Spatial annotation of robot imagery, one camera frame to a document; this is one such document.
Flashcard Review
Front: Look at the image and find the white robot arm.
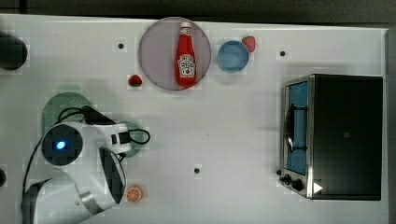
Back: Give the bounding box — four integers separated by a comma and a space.
21, 122, 132, 224

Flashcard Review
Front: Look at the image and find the red plush ketchup bottle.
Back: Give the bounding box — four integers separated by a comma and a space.
175, 21, 197, 89

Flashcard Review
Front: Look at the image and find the blue bowl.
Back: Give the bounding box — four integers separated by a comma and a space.
217, 40, 249, 73

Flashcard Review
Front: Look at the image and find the small red strawberry toy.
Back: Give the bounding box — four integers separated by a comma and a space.
128, 75, 143, 87

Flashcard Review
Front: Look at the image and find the red strawberry behind bowl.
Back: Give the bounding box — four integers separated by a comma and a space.
242, 35, 256, 52

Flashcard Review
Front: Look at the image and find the orange slice toy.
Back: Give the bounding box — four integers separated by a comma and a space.
126, 186, 143, 203

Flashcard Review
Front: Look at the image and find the silver toaster oven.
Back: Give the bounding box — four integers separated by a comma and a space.
276, 74, 384, 201

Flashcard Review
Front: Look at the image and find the green colander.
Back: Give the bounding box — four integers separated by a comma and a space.
41, 84, 92, 133

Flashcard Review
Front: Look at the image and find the black round container top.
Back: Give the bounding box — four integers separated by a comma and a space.
0, 32, 28, 71

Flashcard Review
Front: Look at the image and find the black round container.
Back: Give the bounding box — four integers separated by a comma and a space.
0, 32, 28, 71
0, 169, 7, 187

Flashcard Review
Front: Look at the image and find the black round container bottom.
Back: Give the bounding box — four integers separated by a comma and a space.
0, 169, 7, 187

